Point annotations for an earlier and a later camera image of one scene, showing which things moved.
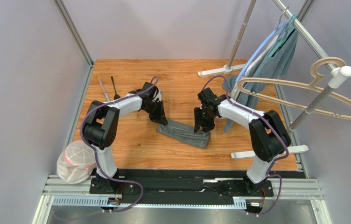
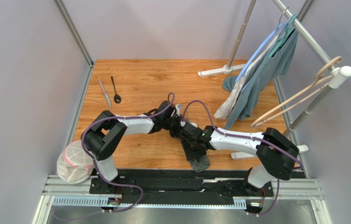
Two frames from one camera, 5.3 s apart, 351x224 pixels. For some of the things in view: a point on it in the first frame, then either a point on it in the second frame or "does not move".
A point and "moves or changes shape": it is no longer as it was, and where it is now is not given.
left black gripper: x=160 y=117 → x=179 y=120
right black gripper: x=203 y=115 → x=191 y=146
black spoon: x=116 y=96 does not move
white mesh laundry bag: x=77 y=162 does not move
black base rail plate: x=178 y=186 does not move
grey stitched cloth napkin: x=185 y=133 moves or changes shape
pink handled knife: x=107 y=98 does not move
